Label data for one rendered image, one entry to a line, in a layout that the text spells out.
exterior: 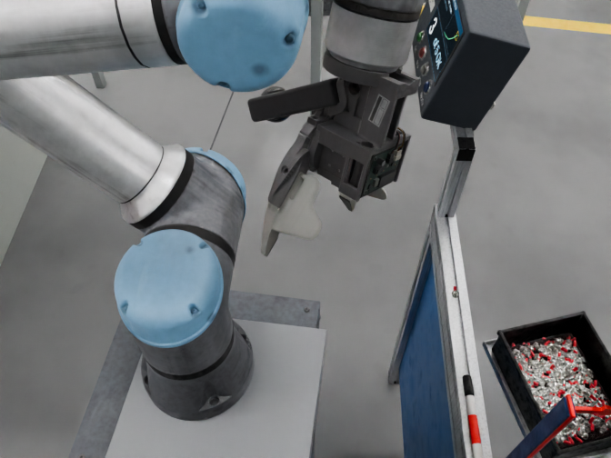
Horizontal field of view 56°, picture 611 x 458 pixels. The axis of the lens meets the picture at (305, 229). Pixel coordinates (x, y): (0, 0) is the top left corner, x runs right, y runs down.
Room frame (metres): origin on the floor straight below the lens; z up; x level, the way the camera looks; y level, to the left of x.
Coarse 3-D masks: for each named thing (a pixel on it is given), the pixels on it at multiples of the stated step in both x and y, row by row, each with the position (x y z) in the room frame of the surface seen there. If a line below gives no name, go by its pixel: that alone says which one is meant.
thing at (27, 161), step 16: (0, 128) 1.57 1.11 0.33; (0, 144) 1.52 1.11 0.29; (16, 144) 1.60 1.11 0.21; (0, 160) 1.48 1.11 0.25; (16, 160) 1.56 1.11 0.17; (32, 160) 1.64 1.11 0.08; (0, 176) 1.44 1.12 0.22; (16, 176) 1.51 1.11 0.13; (32, 176) 1.59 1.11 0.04; (0, 192) 1.39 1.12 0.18; (16, 192) 1.47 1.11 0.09; (0, 208) 1.35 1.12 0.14; (16, 208) 1.42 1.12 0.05; (0, 224) 1.30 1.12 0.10; (16, 224) 1.37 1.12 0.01; (0, 240) 1.26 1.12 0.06; (0, 256) 1.21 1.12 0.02
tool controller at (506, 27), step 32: (448, 0) 0.94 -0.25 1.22; (480, 0) 0.89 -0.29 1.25; (512, 0) 0.92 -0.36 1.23; (416, 32) 1.02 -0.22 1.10; (448, 32) 0.87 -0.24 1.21; (480, 32) 0.80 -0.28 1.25; (512, 32) 0.82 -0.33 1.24; (416, 64) 0.94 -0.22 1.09; (448, 64) 0.80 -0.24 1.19; (480, 64) 0.79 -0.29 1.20; (512, 64) 0.79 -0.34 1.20; (448, 96) 0.79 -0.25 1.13; (480, 96) 0.79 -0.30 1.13
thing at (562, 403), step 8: (560, 400) 0.23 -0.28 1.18; (560, 408) 0.22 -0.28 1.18; (552, 416) 0.22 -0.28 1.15; (560, 416) 0.22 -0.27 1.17; (568, 416) 0.21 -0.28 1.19; (544, 424) 0.22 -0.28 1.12; (552, 424) 0.22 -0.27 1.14; (560, 424) 0.21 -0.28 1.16; (536, 432) 0.22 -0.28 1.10; (544, 432) 0.22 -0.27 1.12; (552, 432) 0.21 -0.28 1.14; (528, 440) 0.22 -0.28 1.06; (536, 440) 0.22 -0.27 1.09; (544, 440) 0.21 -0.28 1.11; (520, 448) 0.22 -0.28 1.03; (528, 448) 0.22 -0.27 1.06; (512, 456) 0.22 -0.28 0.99; (520, 456) 0.22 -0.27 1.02
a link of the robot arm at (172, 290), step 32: (128, 256) 0.36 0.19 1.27; (160, 256) 0.36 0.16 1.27; (192, 256) 0.36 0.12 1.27; (224, 256) 0.39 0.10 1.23; (128, 288) 0.32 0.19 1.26; (160, 288) 0.32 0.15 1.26; (192, 288) 0.32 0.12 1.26; (224, 288) 0.35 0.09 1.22; (128, 320) 0.29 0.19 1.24; (160, 320) 0.29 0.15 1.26; (192, 320) 0.29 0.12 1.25; (224, 320) 0.32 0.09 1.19; (160, 352) 0.28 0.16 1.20; (192, 352) 0.28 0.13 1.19; (224, 352) 0.31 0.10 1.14
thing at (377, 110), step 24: (336, 72) 0.41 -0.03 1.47; (360, 72) 0.40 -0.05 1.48; (384, 72) 0.41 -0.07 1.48; (360, 96) 0.41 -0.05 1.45; (384, 96) 0.39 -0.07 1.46; (312, 120) 0.41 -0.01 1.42; (336, 120) 0.41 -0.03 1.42; (360, 120) 0.40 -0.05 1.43; (384, 120) 0.38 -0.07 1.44; (312, 144) 0.39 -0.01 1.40; (336, 144) 0.38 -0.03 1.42; (360, 144) 0.37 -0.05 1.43; (384, 144) 0.37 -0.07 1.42; (312, 168) 0.40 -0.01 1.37; (336, 168) 0.38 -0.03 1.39; (360, 168) 0.36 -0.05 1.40; (384, 168) 0.38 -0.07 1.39; (360, 192) 0.35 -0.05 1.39
